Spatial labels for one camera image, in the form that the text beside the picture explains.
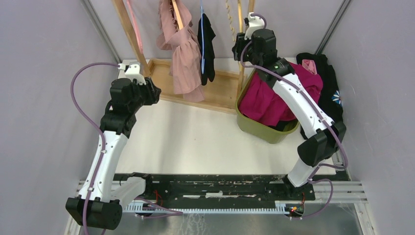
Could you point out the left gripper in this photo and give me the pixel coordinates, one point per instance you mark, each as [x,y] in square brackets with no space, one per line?
[153,92]

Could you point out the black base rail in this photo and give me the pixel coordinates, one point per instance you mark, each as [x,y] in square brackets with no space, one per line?
[195,191]

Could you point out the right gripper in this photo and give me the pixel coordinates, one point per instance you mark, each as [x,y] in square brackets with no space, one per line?
[237,48]

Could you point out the olive green plastic basket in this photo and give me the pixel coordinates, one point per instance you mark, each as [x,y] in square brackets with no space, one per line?
[257,129]

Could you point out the wooden clothes rack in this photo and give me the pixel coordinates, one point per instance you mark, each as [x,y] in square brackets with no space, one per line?
[220,95]

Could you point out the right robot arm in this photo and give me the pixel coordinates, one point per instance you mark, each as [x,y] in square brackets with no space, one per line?
[324,136]

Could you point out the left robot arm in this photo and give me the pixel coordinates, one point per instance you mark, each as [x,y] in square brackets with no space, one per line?
[97,205]

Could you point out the pink plastic hanger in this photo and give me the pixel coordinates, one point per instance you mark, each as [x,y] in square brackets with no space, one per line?
[136,29]

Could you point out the light blue hanger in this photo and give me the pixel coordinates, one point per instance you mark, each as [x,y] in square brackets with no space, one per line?
[202,37]

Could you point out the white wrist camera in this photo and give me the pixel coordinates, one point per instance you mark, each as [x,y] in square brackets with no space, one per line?
[134,72]
[255,22]

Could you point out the dark striped garment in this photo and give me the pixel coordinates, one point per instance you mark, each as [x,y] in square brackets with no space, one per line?
[209,35]

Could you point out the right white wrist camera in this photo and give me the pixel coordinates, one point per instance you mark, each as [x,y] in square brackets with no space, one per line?
[255,22]

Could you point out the magenta pleated skirt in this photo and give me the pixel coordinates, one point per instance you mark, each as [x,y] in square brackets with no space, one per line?
[260,103]

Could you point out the light pink skirt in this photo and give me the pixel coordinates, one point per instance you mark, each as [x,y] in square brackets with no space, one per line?
[185,63]

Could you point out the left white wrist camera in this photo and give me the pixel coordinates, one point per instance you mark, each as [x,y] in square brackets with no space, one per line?
[134,72]

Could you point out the black garment pile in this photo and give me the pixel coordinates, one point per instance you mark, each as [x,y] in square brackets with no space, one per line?
[330,100]

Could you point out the pink cloth on pile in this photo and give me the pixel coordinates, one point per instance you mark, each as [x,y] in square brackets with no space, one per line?
[310,66]

